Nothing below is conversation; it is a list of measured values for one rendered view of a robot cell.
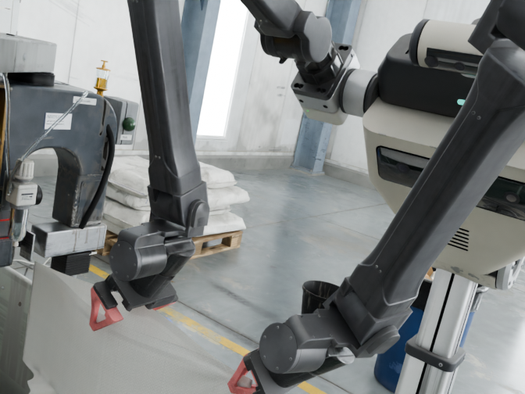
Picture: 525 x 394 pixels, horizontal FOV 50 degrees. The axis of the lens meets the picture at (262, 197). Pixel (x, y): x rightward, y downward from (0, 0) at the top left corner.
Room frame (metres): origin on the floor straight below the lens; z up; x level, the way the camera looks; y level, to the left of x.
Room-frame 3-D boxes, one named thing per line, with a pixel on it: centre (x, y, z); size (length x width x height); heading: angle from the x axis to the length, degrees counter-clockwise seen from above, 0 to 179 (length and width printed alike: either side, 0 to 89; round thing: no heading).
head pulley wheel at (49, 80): (1.05, 0.47, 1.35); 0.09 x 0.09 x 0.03
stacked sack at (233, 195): (4.42, 0.43, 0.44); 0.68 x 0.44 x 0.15; 147
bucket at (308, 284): (3.27, -0.50, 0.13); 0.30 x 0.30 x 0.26
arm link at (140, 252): (0.78, 0.14, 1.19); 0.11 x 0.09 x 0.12; 148
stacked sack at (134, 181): (3.91, 0.73, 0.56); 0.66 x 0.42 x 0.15; 147
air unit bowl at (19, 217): (0.93, 0.41, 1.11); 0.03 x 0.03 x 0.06
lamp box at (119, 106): (1.18, 0.33, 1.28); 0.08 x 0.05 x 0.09; 57
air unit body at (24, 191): (0.94, 0.41, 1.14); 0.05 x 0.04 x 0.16; 147
